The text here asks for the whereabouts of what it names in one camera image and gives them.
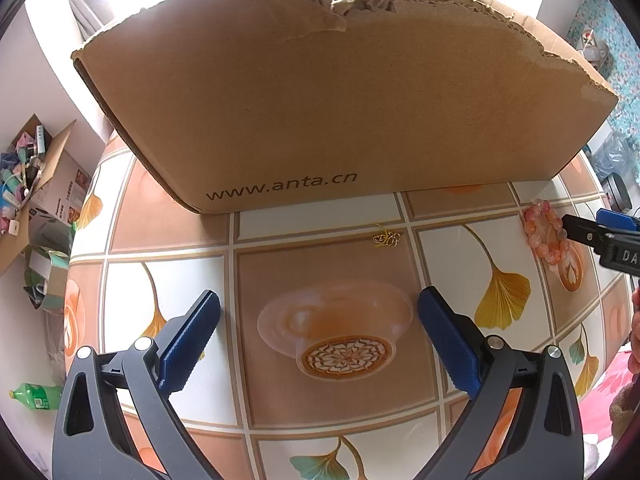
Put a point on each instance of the large brown cardboard box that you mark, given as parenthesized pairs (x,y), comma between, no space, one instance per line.
(325,110)

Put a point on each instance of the open cardboard box with clutter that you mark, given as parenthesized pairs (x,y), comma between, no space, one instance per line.
(50,190)

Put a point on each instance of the pile of colourful small items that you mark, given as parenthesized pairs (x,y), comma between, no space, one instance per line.
(22,175)

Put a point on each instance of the clear plastic lid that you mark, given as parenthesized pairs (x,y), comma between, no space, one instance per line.
(335,320)

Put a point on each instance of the pink cloth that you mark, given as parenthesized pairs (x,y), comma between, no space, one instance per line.
(605,400)

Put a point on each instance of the dark grey round appliance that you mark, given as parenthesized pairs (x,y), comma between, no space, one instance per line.
(617,192)

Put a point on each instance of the silver teal packaging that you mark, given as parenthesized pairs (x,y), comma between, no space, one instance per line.
(45,280)

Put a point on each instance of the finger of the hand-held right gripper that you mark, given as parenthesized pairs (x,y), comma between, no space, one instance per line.
(585,230)
(617,219)

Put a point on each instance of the clear plastic bag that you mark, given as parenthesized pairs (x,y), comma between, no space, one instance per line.
(615,155)

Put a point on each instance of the green plastic bottle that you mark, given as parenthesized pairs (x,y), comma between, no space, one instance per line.
(35,396)

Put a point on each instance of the person's right hand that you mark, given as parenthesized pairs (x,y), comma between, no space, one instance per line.
(636,330)

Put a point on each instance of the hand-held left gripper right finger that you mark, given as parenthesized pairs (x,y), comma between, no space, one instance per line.
(447,340)

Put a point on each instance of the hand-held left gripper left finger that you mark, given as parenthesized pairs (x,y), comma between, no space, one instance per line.
(192,340)

